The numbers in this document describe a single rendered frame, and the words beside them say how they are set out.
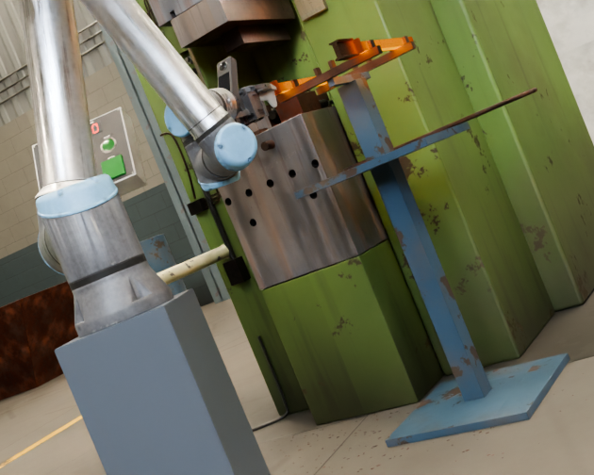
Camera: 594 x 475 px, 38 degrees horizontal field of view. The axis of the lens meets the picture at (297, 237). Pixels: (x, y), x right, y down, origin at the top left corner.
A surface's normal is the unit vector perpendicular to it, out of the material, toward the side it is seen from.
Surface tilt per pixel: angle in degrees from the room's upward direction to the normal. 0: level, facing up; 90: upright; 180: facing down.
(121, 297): 70
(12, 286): 90
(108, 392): 90
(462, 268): 90
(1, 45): 90
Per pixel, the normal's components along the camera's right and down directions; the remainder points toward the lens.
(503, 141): -0.49, 0.23
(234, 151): 0.41, -0.05
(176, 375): -0.11, 0.08
